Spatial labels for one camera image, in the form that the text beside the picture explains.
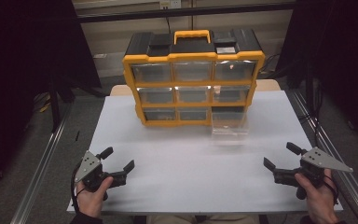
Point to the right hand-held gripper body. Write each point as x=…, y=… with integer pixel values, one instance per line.
x=318, y=161

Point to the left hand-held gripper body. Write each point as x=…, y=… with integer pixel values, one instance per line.
x=88, y=165

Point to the clear plastic drawer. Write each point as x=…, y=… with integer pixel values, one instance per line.
x=230, y=127

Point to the yellow black drawer organizer cabinet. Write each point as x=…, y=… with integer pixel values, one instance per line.
x=192, y=49

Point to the person's left hand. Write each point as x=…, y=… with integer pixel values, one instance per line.
x=93, y=199

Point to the person's right hand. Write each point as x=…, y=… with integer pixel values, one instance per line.
x=318, y=199

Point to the white table sheet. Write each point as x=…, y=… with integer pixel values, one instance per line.
x=180, y=174

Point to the black metal stand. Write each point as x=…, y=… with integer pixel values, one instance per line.
x=56, y=105

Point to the grid of clear drawers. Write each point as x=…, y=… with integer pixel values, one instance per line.
x=155, y=95

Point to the black curtain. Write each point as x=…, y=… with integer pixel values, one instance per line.
x=18, y=62
x=348, y=56

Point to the black horizontal bar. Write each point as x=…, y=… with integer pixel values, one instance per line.
x=136, y=15

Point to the aluminium frame rail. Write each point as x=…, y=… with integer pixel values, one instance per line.
x=40, y=168
x=338, y=155

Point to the white wall outlet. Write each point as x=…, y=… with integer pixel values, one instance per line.
x=171, y=3

